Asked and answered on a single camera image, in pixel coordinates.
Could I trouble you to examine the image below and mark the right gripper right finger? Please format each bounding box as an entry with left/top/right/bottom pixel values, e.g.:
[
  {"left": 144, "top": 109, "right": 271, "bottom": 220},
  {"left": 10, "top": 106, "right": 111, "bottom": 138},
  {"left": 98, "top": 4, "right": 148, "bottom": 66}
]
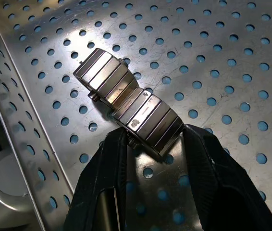
[{"left": 181, "top": 124, "right": 272, "bottom": 231}]

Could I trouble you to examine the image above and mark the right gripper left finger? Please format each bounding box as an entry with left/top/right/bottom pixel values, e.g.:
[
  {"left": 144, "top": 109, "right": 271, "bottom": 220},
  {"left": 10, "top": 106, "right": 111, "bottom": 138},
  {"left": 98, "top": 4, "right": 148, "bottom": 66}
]
[{"left": 65, "top": 127, "right": 136, "bottom": 231}]

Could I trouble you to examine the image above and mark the metal roller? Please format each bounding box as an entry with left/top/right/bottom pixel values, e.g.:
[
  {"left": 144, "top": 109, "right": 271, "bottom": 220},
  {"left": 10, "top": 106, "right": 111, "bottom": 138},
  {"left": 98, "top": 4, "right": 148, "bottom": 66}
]
[{"left": 73, "top": 48, "right": 184, "bottom": 161}]

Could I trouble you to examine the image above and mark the perforated steel tray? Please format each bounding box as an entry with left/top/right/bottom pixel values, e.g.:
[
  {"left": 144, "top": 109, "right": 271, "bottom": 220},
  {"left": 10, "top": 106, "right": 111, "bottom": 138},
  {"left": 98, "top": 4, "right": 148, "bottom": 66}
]
[{"left": 0, "top": 0, "right": 272, "bottom": 231}]

